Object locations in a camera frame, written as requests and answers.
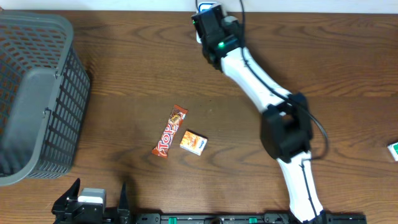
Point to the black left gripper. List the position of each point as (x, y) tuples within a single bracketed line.
[(58, 214)]

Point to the orange snack box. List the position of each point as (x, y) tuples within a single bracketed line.
[(194, 143)]

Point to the orange chocolate bar wrapper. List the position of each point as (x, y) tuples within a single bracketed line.
[(174, 122)]

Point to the white green box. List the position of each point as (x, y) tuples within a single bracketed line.
[(393, 149)]

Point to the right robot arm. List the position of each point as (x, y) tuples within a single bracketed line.
[(286, 123)]

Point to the grey plastic basket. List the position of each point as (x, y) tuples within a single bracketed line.
[(44, 96)]

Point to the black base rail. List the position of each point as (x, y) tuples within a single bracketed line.
[(266, 218)]

